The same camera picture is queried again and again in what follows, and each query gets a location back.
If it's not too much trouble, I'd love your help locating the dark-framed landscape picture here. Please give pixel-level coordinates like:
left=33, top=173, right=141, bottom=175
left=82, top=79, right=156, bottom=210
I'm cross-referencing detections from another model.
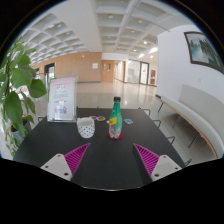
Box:
left=183, top=30, right=224, bottom=75

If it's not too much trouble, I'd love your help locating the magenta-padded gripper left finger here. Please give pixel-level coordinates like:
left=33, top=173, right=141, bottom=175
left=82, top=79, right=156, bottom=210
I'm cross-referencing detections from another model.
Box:
left=40, top=142, right=92, bottom=183

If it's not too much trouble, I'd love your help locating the long white wall bench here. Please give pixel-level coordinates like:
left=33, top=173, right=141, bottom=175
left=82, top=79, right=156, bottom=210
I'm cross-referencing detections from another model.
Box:
left=158, top=82, right=224, bottom=160

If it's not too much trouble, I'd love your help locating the green plastic drink bottle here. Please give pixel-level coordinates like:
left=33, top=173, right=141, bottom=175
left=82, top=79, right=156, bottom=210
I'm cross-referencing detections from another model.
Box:
left=108, top=96, right=124, bottom=140

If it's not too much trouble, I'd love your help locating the clear acrylic sign holder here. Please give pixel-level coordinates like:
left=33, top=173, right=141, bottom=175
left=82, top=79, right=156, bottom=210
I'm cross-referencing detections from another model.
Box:
left=46, top=75, right=79, bottom=124

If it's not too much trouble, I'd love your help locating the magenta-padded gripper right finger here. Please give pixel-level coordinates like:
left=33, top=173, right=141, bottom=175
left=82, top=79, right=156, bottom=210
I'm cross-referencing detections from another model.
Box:
left=130, top=142, right=183, bottom=187

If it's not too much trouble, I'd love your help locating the green leafy potted plant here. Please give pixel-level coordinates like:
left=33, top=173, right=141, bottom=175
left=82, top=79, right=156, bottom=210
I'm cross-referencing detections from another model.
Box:
left=0, top=35, right=48, bottom=158

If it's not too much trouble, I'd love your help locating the white polka-dot mug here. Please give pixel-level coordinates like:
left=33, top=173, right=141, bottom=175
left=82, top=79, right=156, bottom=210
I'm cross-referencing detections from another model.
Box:
left=76, top=116, right=96, bottom=139

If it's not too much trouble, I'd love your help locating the group of ceiling lights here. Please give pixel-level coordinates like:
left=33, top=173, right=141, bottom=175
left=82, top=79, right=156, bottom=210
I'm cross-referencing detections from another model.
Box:
left=46, top=13, right=161, bottom=61

